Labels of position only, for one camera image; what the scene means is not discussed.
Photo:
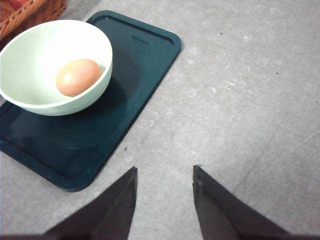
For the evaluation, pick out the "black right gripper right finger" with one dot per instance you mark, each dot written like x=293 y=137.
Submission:
x=224 y=216

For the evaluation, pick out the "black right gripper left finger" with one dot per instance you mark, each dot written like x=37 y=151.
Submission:
x=110 y=218

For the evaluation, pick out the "brown egg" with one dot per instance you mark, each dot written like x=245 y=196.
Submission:
x=76 y=76

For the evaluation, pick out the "light green ceramic bowl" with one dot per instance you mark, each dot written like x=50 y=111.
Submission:
x=55 y=68

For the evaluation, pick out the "brown wicker basket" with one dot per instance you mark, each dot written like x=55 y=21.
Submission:
x=20 y=16

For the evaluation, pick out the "dark teal rectangular tray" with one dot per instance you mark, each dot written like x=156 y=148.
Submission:
x=71 y=151

